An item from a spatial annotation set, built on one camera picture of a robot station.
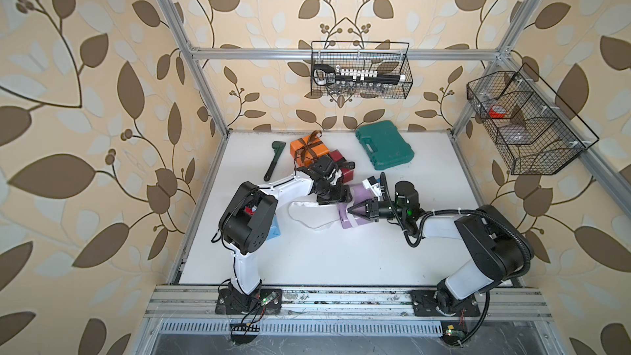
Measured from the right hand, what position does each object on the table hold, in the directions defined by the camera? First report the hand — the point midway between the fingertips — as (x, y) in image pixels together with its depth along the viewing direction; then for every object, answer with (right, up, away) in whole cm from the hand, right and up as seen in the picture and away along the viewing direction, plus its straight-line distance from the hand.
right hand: (349, 211), depth 81 cm
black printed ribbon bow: (-1, +15, +18) cm, 24 cm away
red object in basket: (+49, +33, 0) cm, 60 cm away
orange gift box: (-14, +19, +21) cm, 32 cm away
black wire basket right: (+55, +26, -9) cm, 62 cm away
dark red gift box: (+1, +12, +17) cm, 21 cm away
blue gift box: (-25, -7, +2) cm, 26 cm away
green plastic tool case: (+20, +24, +31) cm, 44 cm away
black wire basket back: (+8, +53, +15) cm, 56 cm away
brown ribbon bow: (-17, +21, +21) cm, 34 cm away
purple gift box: (+5, +4, +8) cm, 10 cm away
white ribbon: (-13, -4, +12) cm, 18 cm away
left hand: (-1, +3, +9) cm, 10 cm away
